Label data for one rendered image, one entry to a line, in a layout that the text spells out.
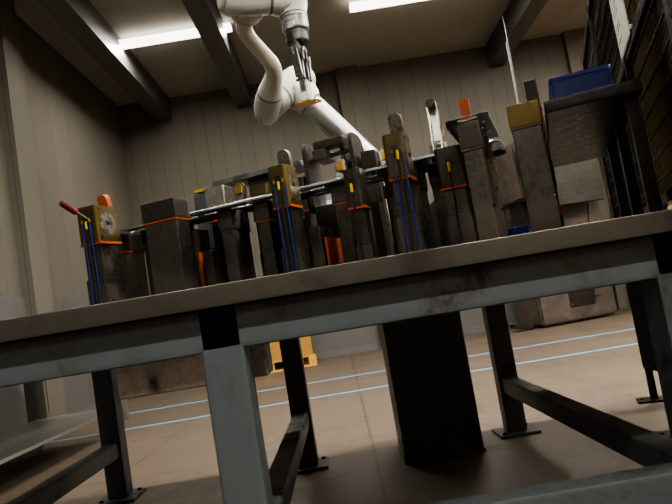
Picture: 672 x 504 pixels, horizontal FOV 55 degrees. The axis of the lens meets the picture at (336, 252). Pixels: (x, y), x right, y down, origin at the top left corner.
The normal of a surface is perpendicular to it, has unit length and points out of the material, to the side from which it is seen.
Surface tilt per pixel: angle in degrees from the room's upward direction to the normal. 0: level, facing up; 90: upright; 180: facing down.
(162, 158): 90
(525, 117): 90
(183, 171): 90
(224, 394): 90
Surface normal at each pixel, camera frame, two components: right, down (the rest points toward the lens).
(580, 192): 0.20, -0.11
